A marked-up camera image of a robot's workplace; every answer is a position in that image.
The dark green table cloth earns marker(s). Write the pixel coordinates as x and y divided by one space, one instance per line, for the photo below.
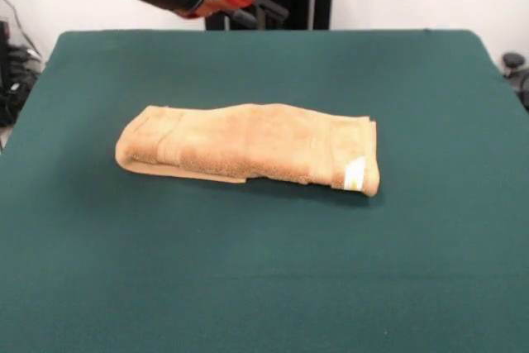
289 266

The tan terry towel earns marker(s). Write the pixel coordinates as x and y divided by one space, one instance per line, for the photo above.
256 146

